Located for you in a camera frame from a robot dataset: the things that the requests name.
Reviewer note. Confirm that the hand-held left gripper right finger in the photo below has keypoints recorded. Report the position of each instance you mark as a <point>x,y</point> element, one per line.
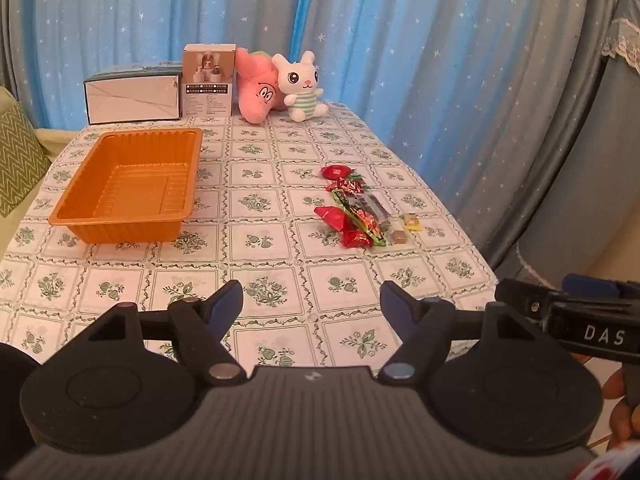
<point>397,305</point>

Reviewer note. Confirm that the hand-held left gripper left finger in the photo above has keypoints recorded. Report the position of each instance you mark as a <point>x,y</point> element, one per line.
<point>225,305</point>

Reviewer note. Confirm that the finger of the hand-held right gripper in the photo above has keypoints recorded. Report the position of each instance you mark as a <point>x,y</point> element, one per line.
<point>525,300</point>
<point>590,283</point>

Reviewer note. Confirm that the brown candy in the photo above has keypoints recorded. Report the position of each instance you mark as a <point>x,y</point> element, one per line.
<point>399,237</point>

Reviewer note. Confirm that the yellow candy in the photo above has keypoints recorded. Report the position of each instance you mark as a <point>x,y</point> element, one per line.
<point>411,221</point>

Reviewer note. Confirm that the green-edged snack packet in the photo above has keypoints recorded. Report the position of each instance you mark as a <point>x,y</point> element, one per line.
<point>362,225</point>

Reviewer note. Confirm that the black snack packet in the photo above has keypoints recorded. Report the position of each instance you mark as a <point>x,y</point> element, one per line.
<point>376,208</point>

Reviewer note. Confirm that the red snack packet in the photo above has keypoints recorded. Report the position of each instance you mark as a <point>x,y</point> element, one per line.
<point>331,216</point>
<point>336,171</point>

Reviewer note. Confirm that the orange plastic tray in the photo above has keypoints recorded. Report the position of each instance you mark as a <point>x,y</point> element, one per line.
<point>125,180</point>

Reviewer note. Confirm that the person's right hand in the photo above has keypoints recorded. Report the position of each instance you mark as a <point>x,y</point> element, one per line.
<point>625,420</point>

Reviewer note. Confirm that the grey lace-trimmed cover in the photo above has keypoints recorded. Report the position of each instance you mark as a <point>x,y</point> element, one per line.
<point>590,160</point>

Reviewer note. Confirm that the red patterned clothing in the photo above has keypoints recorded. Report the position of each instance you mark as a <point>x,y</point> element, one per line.
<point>610,467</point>

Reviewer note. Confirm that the small product box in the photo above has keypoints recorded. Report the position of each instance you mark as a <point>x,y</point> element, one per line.
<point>207,95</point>

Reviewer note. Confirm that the pink plush toy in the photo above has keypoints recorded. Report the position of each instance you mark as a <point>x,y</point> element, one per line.
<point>257,92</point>

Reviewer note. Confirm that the white long cardboard box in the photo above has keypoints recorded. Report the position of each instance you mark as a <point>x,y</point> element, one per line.
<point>130,100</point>

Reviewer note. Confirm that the white rabbit plush toy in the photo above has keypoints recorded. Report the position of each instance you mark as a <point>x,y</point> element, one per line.
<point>297,77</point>

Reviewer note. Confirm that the green zigzag cushion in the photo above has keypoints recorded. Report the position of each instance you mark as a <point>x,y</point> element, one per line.
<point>20,160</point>

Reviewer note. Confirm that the blue star curtain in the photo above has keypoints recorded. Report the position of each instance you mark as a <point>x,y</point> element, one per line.
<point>400,35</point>

